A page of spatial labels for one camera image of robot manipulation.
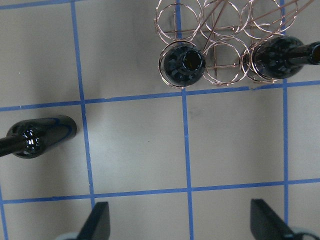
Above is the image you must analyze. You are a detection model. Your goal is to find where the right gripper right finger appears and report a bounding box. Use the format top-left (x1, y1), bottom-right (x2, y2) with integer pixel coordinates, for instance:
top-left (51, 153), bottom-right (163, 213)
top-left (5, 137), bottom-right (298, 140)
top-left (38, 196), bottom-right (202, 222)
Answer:
top-left (250, 199), bottom-right (299, 240)

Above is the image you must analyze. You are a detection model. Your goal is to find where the copper wire bottle basket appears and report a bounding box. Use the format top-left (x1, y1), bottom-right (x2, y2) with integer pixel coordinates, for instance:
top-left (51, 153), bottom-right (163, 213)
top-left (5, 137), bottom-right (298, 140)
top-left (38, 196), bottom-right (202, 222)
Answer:
top-left (154, 0), bottom-right (301, 89)

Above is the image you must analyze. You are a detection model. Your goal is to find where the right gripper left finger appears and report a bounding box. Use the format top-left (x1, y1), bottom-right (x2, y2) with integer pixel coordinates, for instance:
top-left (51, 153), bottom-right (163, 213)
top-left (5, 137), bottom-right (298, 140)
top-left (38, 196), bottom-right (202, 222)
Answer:
top-left (77, 201), bottom-right (111, 240)

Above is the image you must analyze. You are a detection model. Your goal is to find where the dark wine bottle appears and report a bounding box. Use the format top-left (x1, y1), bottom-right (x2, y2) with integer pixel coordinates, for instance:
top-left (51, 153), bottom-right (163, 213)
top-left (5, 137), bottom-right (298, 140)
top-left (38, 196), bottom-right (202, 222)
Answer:
top-left (243, 35), bottom-right (320, 80)
top-left (0, 115), bottom-right (77, 159)
top-left (163, 43), bottom-right (206, 88)

